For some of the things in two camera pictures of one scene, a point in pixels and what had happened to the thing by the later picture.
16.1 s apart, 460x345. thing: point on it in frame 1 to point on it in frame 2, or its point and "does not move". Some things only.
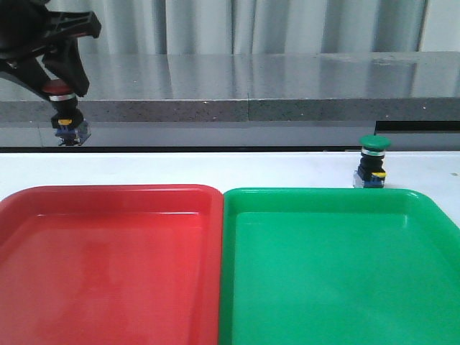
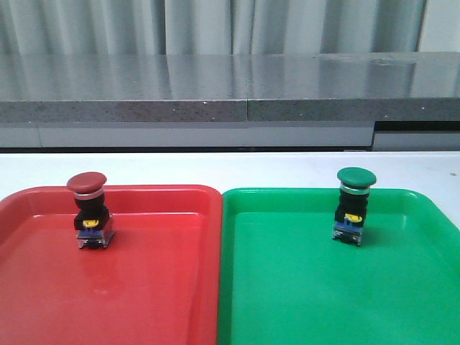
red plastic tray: x=111 y=264 does not move
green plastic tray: x=338 y=266 does not move
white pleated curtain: x=249 y=26 does not move
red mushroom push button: x=67 y=118 to x=93 y=223
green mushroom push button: x=370 y=173 to x=351 y=206
